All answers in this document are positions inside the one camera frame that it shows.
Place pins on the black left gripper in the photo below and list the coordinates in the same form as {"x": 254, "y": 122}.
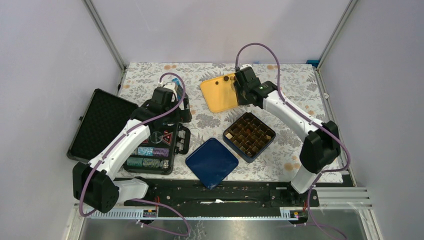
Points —
{"x": 185, "y": 115}

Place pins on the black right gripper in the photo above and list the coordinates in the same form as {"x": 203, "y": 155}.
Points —
{"x": 240, "y": 101}

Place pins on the blue tin with brown insert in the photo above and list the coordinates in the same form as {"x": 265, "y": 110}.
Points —
{"x": 249, "y": 137}

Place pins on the blue tin lid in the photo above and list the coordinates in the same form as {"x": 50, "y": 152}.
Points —
{"x": 211, "y": 163}

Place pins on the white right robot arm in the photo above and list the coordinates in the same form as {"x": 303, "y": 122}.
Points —
{"x": 320, "y": 139}

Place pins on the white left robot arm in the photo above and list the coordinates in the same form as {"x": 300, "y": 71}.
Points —
{"x": 94, "y": 182}

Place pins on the pile of dark chocolates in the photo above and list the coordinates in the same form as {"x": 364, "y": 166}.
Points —
{"x": 229, "y": 78}

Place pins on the floral table cloth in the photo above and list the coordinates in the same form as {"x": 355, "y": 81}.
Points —
{"x": 280, "y": 160}

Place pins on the yellow plastic tray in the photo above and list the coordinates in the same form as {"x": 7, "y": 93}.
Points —
{"x": 219, "y": 97}

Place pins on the blue clamp at corner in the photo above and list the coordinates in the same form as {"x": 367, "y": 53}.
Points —
{"x": 314, "y": 63}

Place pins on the black poker chip case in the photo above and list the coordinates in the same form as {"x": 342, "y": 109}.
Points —
{"x": 102, "y": 121}

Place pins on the grey cable duct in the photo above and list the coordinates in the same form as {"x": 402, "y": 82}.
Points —
{"x": 157, "y": 214}

